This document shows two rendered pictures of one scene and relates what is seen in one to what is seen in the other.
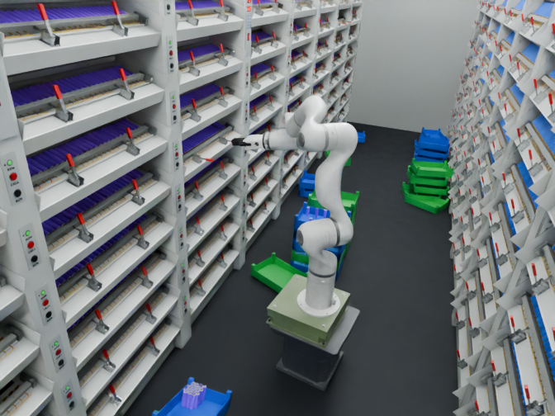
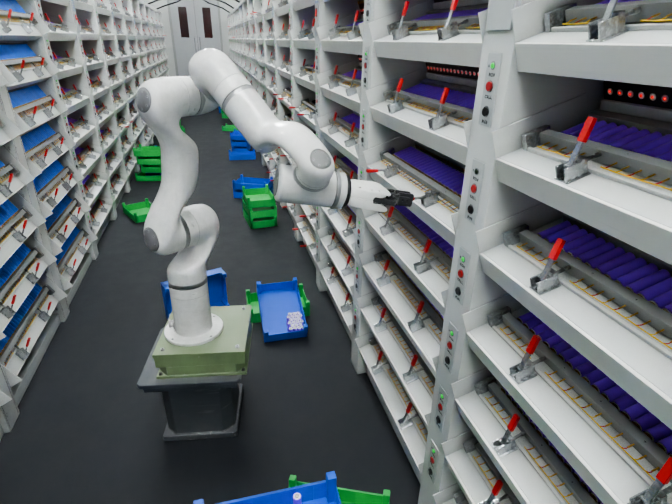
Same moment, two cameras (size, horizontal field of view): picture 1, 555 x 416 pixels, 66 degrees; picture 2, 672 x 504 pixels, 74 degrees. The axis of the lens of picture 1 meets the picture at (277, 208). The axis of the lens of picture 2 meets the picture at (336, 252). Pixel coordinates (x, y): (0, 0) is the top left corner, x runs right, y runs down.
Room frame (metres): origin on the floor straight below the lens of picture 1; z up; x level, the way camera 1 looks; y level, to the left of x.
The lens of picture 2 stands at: (2.79, -0.48, 1.26)
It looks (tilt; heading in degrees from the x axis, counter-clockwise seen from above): 25 degrees down; 148
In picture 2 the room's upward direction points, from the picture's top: 1 degrees clockwise
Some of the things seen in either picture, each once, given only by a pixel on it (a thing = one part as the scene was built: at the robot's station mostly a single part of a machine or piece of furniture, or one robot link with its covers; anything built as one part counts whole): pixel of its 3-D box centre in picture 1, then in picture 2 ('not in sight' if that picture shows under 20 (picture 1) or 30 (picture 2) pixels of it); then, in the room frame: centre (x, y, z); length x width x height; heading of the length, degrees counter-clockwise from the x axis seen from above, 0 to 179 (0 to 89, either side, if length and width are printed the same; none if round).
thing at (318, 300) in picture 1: (320, 286); (191, 306); (1.48, -0.21, 0.46); 0.19 x 0.19 x 0.18
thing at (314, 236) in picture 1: (318, 247); (192, 243); (1.46, -0.18, 0.68); 0.19 x 0.12 x 0.24; 113
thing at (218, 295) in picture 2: not in sight; (196, 295); (0.80, -0.03, 0.10); 0.30 x 0.08 x 0.20; 92
